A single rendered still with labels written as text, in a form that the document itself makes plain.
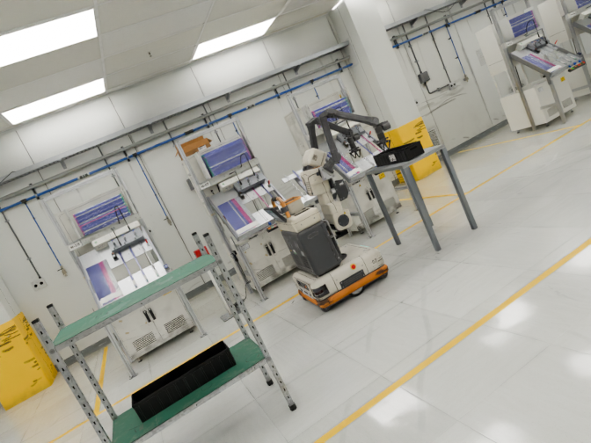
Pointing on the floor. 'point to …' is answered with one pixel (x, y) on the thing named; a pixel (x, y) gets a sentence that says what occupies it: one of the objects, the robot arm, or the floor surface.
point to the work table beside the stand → (419, 192)
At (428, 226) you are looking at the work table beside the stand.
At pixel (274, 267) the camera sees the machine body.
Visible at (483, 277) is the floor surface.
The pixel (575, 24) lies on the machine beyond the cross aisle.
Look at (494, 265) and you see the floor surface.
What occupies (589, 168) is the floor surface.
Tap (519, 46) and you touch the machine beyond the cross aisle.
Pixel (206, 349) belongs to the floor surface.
